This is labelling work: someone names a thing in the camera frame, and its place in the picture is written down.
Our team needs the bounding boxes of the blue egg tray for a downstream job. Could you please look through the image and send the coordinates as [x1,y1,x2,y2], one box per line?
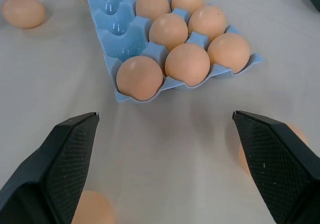
[83,0,265,104]

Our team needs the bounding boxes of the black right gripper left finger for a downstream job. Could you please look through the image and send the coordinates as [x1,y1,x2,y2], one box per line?
[0,112,100,224]

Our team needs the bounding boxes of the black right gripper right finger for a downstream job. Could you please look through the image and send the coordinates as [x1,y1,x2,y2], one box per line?
[232,110,320,224]

